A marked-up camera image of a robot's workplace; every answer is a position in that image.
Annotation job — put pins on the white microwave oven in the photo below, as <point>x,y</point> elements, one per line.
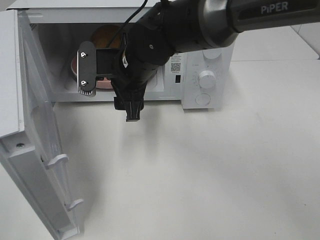
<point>197,78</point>

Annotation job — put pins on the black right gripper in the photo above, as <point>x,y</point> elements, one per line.
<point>131,65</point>

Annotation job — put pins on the upper white power knob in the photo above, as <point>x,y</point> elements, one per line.
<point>211,54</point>

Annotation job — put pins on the lower white timer knob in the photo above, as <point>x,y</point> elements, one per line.
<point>207,79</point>

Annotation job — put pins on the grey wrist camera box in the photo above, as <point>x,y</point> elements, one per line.
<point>86,69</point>

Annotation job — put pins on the pink round plate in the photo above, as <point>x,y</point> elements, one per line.
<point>101,83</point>

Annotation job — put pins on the white warning label sticker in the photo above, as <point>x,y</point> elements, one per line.
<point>176,63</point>

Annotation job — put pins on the burger with lettuce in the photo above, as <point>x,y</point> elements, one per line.
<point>102,36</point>

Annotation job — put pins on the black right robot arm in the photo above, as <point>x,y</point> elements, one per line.
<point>183,26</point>

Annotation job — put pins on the round white door button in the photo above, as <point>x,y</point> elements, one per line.
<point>203,99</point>

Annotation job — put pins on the white microwave door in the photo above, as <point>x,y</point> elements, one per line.
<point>30,146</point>

